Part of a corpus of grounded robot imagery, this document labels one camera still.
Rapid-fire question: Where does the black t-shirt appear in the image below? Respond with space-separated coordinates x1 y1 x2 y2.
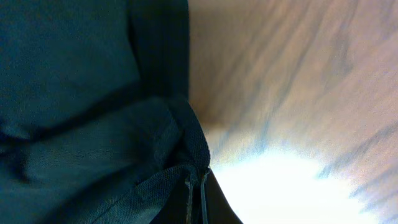
1 0 210 223

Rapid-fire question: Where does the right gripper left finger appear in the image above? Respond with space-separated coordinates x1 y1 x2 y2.
150 177 193 224

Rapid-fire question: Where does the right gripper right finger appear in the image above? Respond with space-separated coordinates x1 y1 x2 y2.
200 168 243 224

